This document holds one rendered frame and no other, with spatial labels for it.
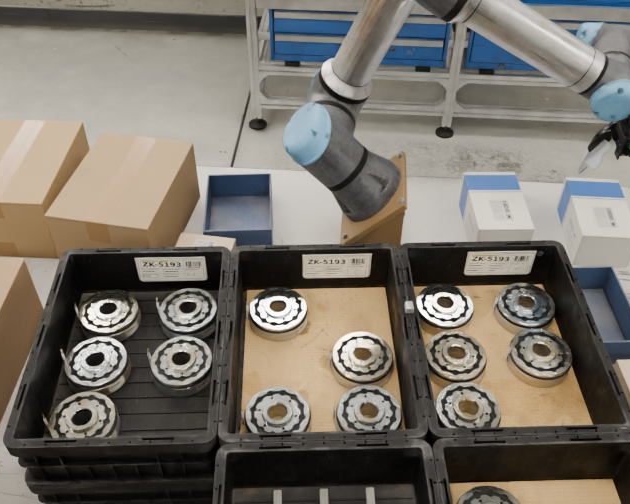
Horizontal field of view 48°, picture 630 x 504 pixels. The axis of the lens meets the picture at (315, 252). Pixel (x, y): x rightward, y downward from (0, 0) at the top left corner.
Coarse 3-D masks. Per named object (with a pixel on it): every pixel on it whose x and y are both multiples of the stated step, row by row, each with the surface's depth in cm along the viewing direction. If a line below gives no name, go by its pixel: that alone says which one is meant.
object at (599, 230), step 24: (576, 192) 162; (600, 192) 162; (576, 216) 156; (600, 216) 156; (624, 216) 156; (576, 240) 155; (600, 240) 152; (624, 240) 151; (576, 264) 157; (600, 264) 157; (624, 264) 156
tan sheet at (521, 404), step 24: (480, 288) 135; (480, 312) 130; (432, 336) 126; (480, 336) 126; (504, 336) 126; (504, 360) 122; (432, 384) 119; (480, 384) 119; (504, 384) 119; (576, 384) 119; (504, 408) 116; (528, 408) 116; (552, 408) 116; (576, 408) 116
